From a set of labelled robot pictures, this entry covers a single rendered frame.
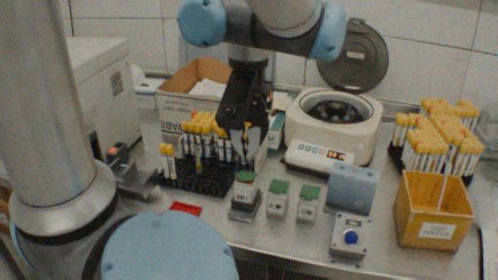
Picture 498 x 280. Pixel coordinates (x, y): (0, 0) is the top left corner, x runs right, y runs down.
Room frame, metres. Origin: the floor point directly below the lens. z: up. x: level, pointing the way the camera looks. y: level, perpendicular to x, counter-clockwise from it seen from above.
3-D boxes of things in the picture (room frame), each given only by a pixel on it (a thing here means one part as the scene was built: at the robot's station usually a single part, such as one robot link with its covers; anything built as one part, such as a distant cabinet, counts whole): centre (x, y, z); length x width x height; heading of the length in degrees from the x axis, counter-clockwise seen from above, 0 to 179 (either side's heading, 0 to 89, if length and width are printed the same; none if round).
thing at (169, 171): (0.69, 0.13, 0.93); 0.17 x 0.09 x 0.11; 73
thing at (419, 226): (0.51, -0.37, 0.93); 0.13 x 0.13 x 0.10; 78
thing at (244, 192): (0.59, 0.01, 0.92); 0.05 x 0.04 x 0.06; 164
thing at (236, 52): (0.61, 0.01, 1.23); 0.08 x 0.08 x 0.05
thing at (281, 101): (0.92, -0.06, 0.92); 0.24 x 0.12 x 0.10; 163
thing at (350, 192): (0.59, -0.21, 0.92); 0.10 x 0.07 x 0.10; 65
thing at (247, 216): (0.59, 0.01, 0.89); 0.09 x 0.05 x 0.04; 164
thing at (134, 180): (0.65, 0.32, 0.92); 0.21 x 0.07 x 0.05; 73
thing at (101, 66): (0.80, 0.48, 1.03); 0.31 x 0.27 x 0.30; 73
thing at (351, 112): (0.85, -0.22, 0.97); 0.15 x 0.15 x 0.07
